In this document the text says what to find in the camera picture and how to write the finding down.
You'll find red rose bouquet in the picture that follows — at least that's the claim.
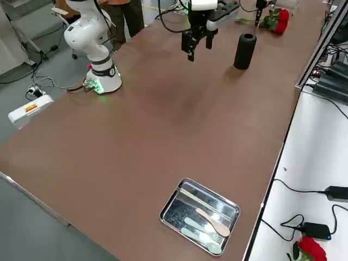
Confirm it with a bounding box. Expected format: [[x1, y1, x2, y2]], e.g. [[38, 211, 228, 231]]
[[235, 8, 290, 35]]

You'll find black cylindrical vase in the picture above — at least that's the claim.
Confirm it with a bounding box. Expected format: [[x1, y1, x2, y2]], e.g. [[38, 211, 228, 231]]
[[233, 33, 257, 70]]

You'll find person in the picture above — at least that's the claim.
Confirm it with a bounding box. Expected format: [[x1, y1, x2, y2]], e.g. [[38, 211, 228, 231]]
[[97, 0, 145, 52]]

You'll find black finned power brick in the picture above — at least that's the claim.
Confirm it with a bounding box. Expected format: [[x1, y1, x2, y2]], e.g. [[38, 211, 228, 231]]
[[327, 61, 348, 82], [312, 71, 348, 105]]

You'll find white wheeled chair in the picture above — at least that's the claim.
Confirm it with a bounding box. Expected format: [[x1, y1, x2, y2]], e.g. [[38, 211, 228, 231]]
[[50, 7, 79, 59]]

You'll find white power strip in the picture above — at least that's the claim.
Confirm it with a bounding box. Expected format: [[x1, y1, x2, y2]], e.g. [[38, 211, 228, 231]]
[[26, 85, 46, 98]]

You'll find white controller box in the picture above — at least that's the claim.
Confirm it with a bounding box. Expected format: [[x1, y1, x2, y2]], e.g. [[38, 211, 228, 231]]
[[8, 94, 54, 129]]

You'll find steel tray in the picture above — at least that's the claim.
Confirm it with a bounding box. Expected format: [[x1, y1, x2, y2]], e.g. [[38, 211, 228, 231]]
[[159, 178, 241, 257]]

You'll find wooden spoon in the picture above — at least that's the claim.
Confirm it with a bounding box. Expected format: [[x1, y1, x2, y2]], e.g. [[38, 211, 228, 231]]
[[195, 208, 231, 237]]

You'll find black power adapter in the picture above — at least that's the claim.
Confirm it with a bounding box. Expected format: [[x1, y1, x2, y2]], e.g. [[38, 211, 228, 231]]
[[325, 186, 348, 202]]

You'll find small black box blue light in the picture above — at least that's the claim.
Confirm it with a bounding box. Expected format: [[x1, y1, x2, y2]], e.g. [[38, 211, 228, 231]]
[[301, 222, 332, 241]]

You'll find spare red rose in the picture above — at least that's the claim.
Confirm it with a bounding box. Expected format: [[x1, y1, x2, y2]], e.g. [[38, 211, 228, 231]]
[[287, 235, 327, 261]]

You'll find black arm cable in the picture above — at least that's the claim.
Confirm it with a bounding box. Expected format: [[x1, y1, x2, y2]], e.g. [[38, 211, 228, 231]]
[[154, 0, 191, 34]]

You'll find cream wire rack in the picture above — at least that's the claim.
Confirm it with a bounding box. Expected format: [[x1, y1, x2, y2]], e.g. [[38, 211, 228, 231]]
[[273, 0, 300, 16]]

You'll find aluminium frame post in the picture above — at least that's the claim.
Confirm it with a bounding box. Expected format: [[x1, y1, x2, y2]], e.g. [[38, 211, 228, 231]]
[[295, 0, 348, 88]]

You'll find grey base cable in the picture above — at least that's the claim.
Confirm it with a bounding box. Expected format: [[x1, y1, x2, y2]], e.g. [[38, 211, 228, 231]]
[[35, 76, 92, 92]]

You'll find black adapter cable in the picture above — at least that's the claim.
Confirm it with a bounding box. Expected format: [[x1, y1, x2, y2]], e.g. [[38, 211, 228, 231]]
[[272, 178, 327, 194]]

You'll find black desk cable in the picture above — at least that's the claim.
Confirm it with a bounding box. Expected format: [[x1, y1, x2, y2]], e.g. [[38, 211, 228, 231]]
[[331, 204, 348, 235], [262, 214, 305, 241]]

